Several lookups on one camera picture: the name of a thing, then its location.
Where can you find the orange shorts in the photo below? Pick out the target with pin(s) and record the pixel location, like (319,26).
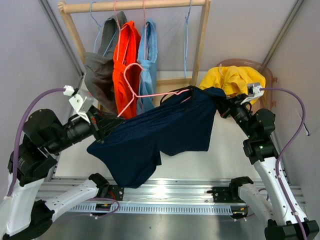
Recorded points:
(126,53)

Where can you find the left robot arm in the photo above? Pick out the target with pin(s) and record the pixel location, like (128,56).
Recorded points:
(23,216)

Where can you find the wooden clothes rack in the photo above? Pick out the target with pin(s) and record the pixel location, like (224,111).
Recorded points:
(66,11)

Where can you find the yellow shorts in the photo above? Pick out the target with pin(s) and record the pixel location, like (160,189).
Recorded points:
(233,80)

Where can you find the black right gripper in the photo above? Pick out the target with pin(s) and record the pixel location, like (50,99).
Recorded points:
(227,106)

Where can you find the light blue shorts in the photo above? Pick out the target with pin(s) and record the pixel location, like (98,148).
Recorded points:
(148,76)

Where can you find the navy blue shorts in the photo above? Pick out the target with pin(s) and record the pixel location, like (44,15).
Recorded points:
(182,123)

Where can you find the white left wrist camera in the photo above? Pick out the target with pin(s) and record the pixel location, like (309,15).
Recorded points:
(81,101)

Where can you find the pink hanger of orange shorts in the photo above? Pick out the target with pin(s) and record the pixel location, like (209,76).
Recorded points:
(120,19)

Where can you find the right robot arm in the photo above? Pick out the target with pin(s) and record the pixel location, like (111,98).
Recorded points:
(281,215)

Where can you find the blue hanger of grey shorts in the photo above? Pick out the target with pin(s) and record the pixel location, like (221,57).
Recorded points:
(103,43)

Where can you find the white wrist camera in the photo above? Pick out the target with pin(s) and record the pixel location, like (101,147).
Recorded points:
(81,101)
(255,91)

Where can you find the blue wire hanger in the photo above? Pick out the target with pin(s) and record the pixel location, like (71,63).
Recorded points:
(186,40)

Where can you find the grey shorts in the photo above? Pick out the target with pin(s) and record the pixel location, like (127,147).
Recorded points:
(99,76)

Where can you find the slotted cable duct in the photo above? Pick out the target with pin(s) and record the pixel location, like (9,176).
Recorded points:
(169,209)

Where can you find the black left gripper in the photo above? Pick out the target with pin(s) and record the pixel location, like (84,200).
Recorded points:
(100,128)

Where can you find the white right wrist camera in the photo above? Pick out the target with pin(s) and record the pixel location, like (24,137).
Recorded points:
(255,91)

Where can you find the translucent pink plastic basket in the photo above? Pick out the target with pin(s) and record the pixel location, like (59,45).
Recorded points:
(267,101)

